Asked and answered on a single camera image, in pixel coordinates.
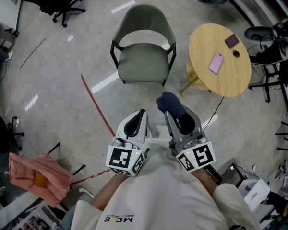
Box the dark blue wiping cloth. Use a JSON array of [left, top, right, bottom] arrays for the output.
[[156, 91, 186, 120]]

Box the thin black table cable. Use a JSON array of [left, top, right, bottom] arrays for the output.
[[201, 96, 225, 132]]

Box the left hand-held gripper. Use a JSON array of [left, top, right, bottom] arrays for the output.
[[106, 109, 151, 177]]

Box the black power box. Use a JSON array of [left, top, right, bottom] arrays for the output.
[[220, 163, 246, 184]]

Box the dark purple phone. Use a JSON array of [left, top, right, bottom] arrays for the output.
[[224, 34, 240, 49]]

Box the person's left forearm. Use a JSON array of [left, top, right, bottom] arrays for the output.
[[89, 173, 126, 211]]

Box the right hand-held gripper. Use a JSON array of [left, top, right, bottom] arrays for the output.
[[164, 105, 216, 172]]

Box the black tripod stand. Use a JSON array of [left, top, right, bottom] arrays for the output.
[[248, 39, 288, 103]]

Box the white cardboard box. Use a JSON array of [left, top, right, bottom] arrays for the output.
[[237, 177, 272, 212]]

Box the pink jacket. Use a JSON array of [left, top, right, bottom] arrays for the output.
[[9, 152, 74, 208]]

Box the pink smartphone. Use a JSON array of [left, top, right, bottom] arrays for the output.
[[208, 51, 225, 75]]

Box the person's right forearm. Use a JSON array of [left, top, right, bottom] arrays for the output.
[[191, 168, 219, 196]]

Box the grey green armchair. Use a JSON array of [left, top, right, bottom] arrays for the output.
[[109, 3, 177, 87]]

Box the white office desk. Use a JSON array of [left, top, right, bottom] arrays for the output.
[[0, 0, 24, 37]]

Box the person's cream shirt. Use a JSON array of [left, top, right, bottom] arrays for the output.
[[71, 145, 262, 230]]

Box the black folding rack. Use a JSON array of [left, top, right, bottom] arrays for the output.
[[48, 142, 87, 177]]

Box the round wooden side table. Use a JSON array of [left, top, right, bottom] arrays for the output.
[[179, 23, 252, 98]]

